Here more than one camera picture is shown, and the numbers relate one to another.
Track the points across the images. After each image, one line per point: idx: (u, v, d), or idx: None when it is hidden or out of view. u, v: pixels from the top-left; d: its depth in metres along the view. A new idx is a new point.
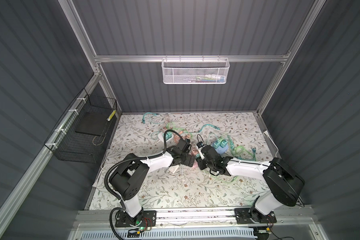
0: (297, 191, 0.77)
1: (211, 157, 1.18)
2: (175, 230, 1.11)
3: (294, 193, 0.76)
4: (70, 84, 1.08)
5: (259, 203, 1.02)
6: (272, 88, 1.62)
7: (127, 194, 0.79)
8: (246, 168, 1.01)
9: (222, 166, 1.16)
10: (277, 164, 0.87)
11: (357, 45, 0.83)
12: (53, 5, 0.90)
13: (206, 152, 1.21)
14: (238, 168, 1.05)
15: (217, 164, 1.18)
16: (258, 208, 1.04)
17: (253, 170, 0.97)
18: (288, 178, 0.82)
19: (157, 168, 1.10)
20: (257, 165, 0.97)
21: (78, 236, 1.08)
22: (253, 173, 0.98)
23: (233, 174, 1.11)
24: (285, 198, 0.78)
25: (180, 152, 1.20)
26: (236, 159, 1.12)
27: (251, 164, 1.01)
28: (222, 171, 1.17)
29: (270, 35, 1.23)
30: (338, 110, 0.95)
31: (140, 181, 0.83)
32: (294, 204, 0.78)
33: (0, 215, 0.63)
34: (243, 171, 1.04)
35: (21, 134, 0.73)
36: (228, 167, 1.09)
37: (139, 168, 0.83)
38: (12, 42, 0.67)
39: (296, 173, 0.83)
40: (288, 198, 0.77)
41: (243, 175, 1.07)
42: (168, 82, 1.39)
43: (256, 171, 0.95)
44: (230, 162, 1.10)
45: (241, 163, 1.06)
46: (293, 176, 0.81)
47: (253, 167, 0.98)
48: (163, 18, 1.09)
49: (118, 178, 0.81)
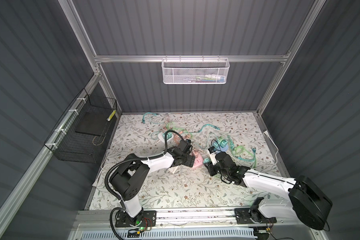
0: (325, 214, 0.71)
1: (226, 165, 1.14)
2: (175, 230, 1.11)
3: (323, 216, 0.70)
4: (70, 84, 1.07)
5: (265, 206, 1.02)
6: (272, 88, 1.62)
7: (127, 194, 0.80)
8: (266, 182, 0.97)
9: (239, 176, 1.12)
10: (303, 182, 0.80)
11: (357, 45, 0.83)
12: (53, 5, 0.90)
13: (221, 160, 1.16)
14: (256, 181, 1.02)
15: (232, 173, 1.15)
16: (262, 211, 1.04)
17: (275, 186, 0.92)
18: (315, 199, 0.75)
19: (158, 168, 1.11)
20: (280, 181, 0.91)
21: (78, 236, 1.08)
22: (274, 189, 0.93)
23: (250, 186, 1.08)
24: (312, 220, 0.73)
25: (182, 152, 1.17)
26: (254, 171, 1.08)
27: (273, 179, 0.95)
28: (238, 181, 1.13)
29: (270, 36, 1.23)
30: (338, 110, 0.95)
31: (140, 182, 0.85)
32: (321, 228, 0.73)
33: None
34: (262, 185, 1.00)
35: (21, 134, 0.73)
36: (245, 178, 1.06)
37: (139, 168, 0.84)
38: (12, 42, 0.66)
39: (324, 194, 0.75)
40: (314, 220, 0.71)
41: (261, 188, 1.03)
42: (168, 82, 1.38)
43: (280, 188, 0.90)
44: (247, 173, 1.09)
45: (260, 175, 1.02)
46: (321, 198, 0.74)
47: (276, 183, 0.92)
48: (163, 18, 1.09)
49: (119, 178, 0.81)
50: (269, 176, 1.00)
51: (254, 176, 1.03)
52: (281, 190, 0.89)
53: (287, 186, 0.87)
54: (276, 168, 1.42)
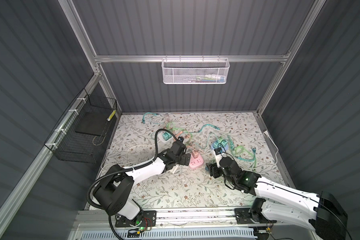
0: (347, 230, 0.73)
1: (232, 173, 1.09)
2: (175, 230, 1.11)
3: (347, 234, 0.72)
4: (70, 84, 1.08)
5: (273, 211, 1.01)
6: (272, 89, 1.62)
7: (111, 209, 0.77)
8: (285, 197, 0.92)
9: (248, 184, 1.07)
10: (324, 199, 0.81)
11: (357, 45, 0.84)
12: (53, 5, 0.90)
13: (228, 168, 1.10)
14: (274, 194, 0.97)
15: (240, 181, 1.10)
16: (266, 214, 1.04)
17: (295, 202, 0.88)
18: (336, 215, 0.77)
19: (147, 176, 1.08)
20: (302, 197, 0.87)
21: (78, 236, 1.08)
22: (295, 204, 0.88)
23: (262, 196, 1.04)
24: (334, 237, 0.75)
25: (174, 156, 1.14)
26: (268, 181, 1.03)
27: (292, 193, 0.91)
28: (247, 190, 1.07)
29: (269, 36, 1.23)
30: (338, 109, 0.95)
31: (125, 195, 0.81)
32: None
33: None
34: (279, 198, 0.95)
35: (21, 134, 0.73)
36: (258, 188, 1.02)
37: (122, 181, 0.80)
38: (12, 43, 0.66)
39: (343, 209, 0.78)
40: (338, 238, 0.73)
41: (276, 200, 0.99)
42: (168, 82, 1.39)
43: (301, 205, 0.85)
44: (259, 184, 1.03)
45: (276, 187, 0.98)
46: (341, 213, 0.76)
47: (297, 199, 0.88)
48: (163, 17, 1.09)
49: (102, 192, 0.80)
50: (286, 188, 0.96)
51: (268, 187, 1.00)
52: (303, 206, 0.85)
53: (311, 204, 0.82)
54: (276, 168, 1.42)
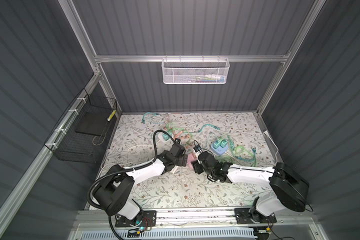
0: (304, 195, 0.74)
1: (209, 165, 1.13)
2: (175, 230, 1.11)
3: (303, 198, 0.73)
4: (70, 84, 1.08)
5: (261, 204, 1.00)
6: (272, 89, 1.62)
7: (111, 209, 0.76)
8: (248, 175, 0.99)
9: (222, 173, 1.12)
10: (281, 169, 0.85)
11: (356, 46, 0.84)
12: (53, 5, 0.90)
13: (204, 160, 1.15)
14: (240, 175, 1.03)
15: (216, 171, 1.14)
16: (260, 210, 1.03)
17: (256, 177, 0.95)
18: (293, 183, 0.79)
19: (146, 177, 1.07)
20: (261, 172, 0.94)
21: (78, 236, 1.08)
22: (257, 180, 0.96)
23: (235, 180, 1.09)
24: (293, 204, 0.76)
25: (174, 158, 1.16)
26: (236, 165, 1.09)
27: (254, 171, 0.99)
28: (223, 179, 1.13)
29: (270, 35, 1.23)
30: (338, 110, 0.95)
31: (125, 196, 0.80)
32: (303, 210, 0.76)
33: None
34: (245, 177, 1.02)
35: (21, 134, 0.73)
36: (229, 174, 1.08)
37: (122, 181, 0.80)
38: (12, 43, 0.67)
39: (301, 176, 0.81)
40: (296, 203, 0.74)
41: (245, 181, 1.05)
42: (168, 82, 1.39)
43: (261, 179, 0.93)
44: (231, 170, 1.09)
45: (242, 169, 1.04)
46: (298, 180, 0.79)
47: (257, 174, 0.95)
48: (163, 17, 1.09)
49: (102, 192, 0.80)
50: (249, 168, 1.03)
51: (236, 171, 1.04)
52: (263, 180, 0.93)
53: (267, 175, 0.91)
54: None
